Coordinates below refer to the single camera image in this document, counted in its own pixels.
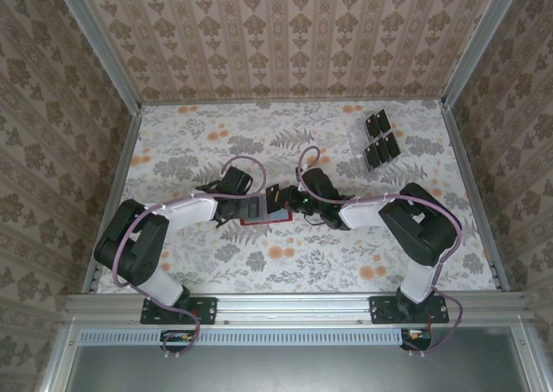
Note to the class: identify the black credit card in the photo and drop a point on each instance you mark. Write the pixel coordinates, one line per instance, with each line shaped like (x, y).
(371, 125)
(391, 144)
(380, 150)
(273, 194)
(383, 120)
(370, 156)

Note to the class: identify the red card holder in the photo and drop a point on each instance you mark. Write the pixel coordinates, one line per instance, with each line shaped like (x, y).
(268, 222)

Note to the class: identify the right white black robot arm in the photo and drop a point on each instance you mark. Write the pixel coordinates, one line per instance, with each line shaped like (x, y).
(415, 280)

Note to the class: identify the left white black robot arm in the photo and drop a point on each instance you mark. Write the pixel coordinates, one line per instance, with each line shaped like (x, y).
(190, 208)

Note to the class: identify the floral table covering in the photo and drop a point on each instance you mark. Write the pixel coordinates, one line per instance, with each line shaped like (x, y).
(302, 258)

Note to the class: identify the group of black cartridges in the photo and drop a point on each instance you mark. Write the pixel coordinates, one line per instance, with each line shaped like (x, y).
(356, 143)

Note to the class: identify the grey metal sheet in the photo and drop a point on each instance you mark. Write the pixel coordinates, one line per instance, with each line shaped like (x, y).
(281, 370)

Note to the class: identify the thin aluminium edge rail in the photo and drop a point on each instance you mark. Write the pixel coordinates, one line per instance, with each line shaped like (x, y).
(294, 102)

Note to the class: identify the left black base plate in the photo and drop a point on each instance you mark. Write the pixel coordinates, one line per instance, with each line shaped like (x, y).
(207, 310)

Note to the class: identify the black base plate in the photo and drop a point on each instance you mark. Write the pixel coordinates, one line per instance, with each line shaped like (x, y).
(207, 310)
(380, 310)

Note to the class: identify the wide aluminium mounting rail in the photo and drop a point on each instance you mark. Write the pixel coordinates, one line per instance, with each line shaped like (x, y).
(294, 307)

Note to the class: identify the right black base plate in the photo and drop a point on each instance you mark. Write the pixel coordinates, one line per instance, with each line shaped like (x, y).
(380, 310)

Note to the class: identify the aluminium side rail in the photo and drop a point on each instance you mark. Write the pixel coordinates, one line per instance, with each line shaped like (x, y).
(474, 193)
(125, 150)

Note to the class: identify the aluminium corner post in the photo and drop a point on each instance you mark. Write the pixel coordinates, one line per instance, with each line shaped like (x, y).
(98, 42)
(479, 42)

